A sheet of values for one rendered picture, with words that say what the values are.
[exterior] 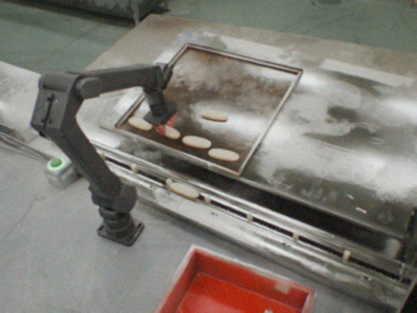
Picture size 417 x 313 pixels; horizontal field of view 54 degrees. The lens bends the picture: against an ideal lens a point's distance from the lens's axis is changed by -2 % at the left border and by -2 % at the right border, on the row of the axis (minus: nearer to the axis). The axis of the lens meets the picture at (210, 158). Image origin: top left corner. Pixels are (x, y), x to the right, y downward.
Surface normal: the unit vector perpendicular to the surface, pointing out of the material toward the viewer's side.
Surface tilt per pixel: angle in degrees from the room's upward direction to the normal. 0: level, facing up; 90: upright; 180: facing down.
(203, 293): 0
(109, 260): 0
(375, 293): 0
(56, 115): 38
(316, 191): 10
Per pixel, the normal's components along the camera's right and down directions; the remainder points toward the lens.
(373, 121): -0.15, -0.61
